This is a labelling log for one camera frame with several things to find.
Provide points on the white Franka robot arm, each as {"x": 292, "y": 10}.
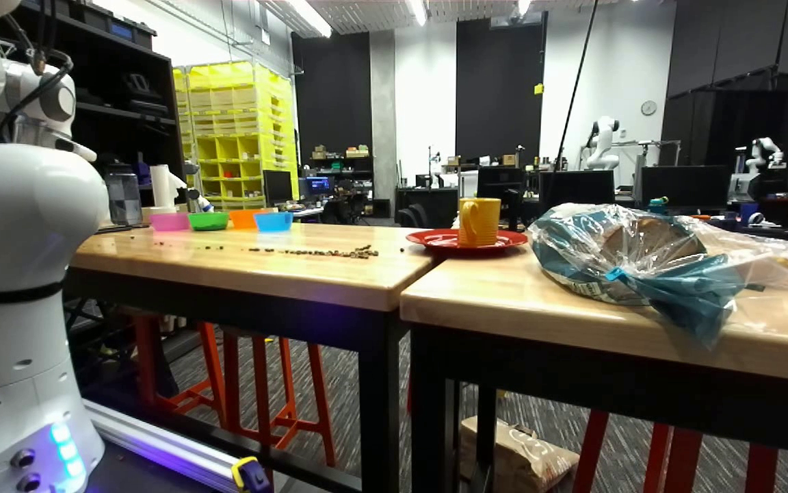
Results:
{"x": 20, "y": 276}

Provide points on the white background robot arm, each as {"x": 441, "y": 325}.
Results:
{"x": 601, "y": 140}
{"x": 752, "y": 165}

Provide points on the red plate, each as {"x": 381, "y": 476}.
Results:
{"x": 440, "y": 242}

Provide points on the spilled coffee beans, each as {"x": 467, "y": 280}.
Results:
{"x": 322, "y": 251}

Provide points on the yellow ribbed mug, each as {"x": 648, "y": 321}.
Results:
{"x": 481, "y": 223}

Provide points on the blue plastic bowl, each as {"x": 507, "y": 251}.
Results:
{"x": 273, "y": 223}

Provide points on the orange plastic bowl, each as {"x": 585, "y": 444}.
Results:
{"x": 243, "y": 220}

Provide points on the green plastic bowl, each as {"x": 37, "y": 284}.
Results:
{"x": 208, "y": 220}

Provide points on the black computer monitor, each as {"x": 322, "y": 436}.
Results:
{"x": 575, "y": 186}
{"x": 685, "y": 181}

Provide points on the orange leg wooden stool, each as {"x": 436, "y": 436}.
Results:
{"x": 152, "y": 373}
{"x": 273, "y": 402}

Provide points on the yellow bin shelf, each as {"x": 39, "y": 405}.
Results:
{"x": 233, "y": 127}

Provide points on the pink plastic bowl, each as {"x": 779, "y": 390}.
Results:
{"x": 170, "y": 223}

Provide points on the clear plastic bag blue contents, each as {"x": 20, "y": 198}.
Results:
{"x": 630, "y": 261}

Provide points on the ceiling light strip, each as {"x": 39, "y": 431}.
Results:
{"x": 415, "y": 12}
{"x": 307, "y": 18}

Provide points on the black slanted pole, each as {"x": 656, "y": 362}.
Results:
{"x": 575, "y": 83}

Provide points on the brown paper bag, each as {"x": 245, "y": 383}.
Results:
{"x": 520, "y": 455}

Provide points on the blue yellow bar clamp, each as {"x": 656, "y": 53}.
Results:
{"x": 251, "y": 476}

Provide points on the grey jar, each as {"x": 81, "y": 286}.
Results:
{"x": 124, "y": 198}

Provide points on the red leg stool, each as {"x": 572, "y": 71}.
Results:
{"x": 678, "y": 454}

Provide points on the wooden table black frame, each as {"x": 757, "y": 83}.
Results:
{"x": 247, "y": 316}
{"x": 615, "y": 384}

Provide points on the round wall clock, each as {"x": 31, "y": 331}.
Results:
{"x": 650, "y": 107}

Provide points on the aluminium rail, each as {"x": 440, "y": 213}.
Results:
{"x": 165, "y": 448}

